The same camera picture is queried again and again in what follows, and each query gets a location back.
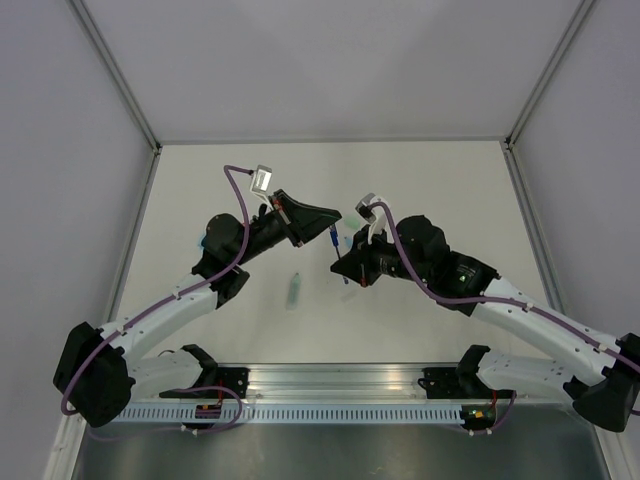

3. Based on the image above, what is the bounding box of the right aluminium frame post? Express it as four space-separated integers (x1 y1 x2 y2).
503 0 599 151

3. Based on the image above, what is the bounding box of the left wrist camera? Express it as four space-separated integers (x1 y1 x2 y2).
250 165 273 204

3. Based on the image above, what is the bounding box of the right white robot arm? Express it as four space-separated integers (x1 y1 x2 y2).
330 215 639 433

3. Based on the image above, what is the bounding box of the white slotted cable duct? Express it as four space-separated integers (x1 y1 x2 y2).
116 402 463 425

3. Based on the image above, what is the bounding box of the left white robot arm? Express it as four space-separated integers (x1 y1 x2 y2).
53 190 342 428

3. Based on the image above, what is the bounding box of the aluminium frame post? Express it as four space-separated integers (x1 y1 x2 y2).
66 0 162 154
503 0 599 151

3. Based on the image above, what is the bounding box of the left aluminium frame post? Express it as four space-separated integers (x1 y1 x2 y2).
66 0 162 154

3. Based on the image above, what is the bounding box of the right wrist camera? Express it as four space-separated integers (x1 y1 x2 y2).
355 193 387 245

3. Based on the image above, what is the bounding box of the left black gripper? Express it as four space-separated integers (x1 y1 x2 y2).
234 192 344 267

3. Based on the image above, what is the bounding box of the green highlighter cap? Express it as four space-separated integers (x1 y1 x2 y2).
344 215 360 229

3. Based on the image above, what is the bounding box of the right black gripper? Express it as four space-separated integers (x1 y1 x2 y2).
333 221 431 286

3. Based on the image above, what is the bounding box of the clear pen cap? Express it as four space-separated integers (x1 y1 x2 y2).
341 292 356 303

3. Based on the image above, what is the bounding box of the blue ballpoint pen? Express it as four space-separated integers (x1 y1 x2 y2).
329 225 341 260

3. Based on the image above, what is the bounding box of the green highlighter marker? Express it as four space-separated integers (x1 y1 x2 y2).
286 272 302 311

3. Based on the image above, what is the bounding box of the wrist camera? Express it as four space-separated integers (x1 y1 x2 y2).
355 193 387 245
250 165 273 204

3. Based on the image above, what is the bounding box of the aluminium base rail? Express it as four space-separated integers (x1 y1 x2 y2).
134 362 576 404

